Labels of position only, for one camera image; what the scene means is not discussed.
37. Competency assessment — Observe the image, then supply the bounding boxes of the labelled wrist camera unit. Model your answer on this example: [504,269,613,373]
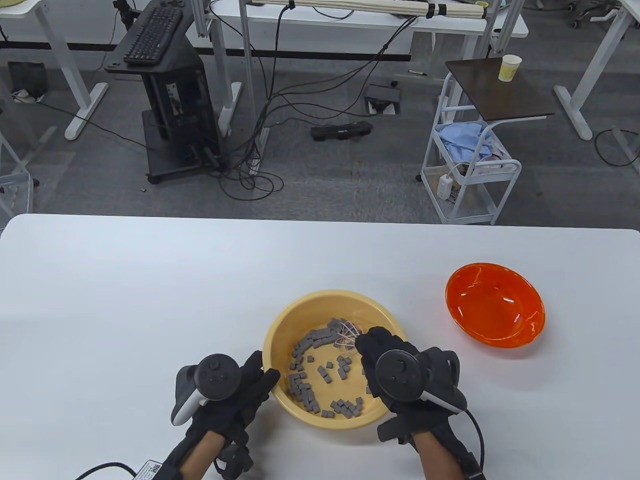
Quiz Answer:
[136,459,176,480]

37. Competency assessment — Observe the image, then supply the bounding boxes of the blue cloth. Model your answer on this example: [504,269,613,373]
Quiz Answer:
[439,122,496,163]

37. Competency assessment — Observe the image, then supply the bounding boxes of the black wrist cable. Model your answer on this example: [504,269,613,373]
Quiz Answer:
[75,462,138,480]

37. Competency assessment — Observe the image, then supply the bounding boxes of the black computer cart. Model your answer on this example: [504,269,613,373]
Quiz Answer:
[104,0,226,185]

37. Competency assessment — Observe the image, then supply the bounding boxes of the long white desk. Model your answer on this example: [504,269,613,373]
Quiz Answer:
[187,0,529,137]

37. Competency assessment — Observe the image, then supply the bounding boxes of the black box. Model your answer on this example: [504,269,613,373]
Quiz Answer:
[9,61,49,98]

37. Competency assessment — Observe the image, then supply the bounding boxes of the pile of grey toy blocks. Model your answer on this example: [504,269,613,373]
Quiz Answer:
[287,317,373,418]

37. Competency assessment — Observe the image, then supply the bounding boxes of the wire whisk with wooden handle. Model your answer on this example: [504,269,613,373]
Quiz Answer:
[332,320,363,353]

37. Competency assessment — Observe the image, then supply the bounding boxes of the dark brown side table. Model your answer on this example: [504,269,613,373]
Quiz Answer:
[445,57,556,122]

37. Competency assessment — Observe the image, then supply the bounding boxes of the orange plastic bowl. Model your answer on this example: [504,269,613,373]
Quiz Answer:
[445,263,546,347]

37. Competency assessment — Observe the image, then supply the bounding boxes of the rolled beige mat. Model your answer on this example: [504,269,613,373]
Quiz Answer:
[248,0,488,20]

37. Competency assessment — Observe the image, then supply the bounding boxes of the floor socket box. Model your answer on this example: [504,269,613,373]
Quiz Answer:
[362,84,404,116]

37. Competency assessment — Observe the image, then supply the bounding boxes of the pink patterned cloth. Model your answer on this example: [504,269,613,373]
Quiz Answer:
[470,139,507,173]

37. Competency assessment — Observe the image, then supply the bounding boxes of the person's left forearm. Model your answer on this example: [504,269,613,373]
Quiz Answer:
[180,432,223,480]

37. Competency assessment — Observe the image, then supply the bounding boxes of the person's right forearm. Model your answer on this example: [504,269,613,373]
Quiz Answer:
[416,432,463,480]

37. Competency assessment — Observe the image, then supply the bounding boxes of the office chair base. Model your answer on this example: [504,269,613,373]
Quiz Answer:
[567,0,618,28]

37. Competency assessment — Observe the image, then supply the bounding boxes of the bundle of black cables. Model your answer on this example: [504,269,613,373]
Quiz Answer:
[218,0,421,201]

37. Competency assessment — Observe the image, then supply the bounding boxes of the black keyboard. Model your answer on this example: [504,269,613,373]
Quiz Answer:
[123,6,184,66]

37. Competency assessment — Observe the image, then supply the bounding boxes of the black power strip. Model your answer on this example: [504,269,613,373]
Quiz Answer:
[310,120,374,142]

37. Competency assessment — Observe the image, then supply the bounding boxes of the white utility cart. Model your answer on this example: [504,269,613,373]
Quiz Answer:
[416,72,522,225]

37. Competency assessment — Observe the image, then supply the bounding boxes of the grey hand controller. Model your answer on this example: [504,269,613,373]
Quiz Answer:
[375,348,468,413]
[171,353,241,427]

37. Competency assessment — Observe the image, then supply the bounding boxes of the person's left hand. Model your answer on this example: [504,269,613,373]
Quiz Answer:
[195,351,281,478]

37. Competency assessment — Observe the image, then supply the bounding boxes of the person's right hand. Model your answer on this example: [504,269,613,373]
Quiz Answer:
[355,326,466,446]

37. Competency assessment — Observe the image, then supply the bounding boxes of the yellow paper cup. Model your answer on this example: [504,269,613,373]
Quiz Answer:
[498,54,523,82]

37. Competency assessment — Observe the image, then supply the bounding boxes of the yellow plastic basin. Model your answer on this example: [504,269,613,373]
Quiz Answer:
[262,290,407,430]

